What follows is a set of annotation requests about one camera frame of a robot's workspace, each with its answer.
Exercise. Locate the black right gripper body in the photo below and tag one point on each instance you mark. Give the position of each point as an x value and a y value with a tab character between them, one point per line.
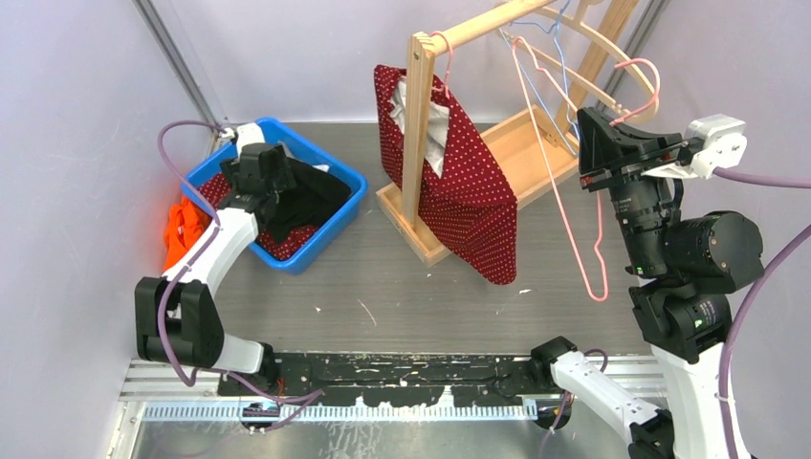
642	202

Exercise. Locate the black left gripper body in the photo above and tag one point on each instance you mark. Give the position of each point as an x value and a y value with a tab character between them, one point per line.
282	181

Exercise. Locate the black garment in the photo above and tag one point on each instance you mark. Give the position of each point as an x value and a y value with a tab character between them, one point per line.
315	198

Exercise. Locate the wooden hanger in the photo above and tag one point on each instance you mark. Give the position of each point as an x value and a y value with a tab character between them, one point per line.
583	74

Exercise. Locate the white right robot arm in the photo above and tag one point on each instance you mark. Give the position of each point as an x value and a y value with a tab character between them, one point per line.
689	268

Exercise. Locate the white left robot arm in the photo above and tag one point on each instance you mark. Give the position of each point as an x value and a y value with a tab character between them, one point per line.
177	319

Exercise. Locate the blue plastic bin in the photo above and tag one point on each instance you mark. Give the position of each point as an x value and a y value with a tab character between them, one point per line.
206	184

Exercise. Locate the wooden clothes rack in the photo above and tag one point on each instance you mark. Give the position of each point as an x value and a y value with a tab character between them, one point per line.
532	157

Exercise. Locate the orange cloth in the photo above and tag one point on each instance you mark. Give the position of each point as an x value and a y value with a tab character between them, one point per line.
186	223

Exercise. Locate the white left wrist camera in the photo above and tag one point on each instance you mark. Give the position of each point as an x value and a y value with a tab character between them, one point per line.
243	135

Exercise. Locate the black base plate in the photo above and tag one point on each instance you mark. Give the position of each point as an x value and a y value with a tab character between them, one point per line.
406	380

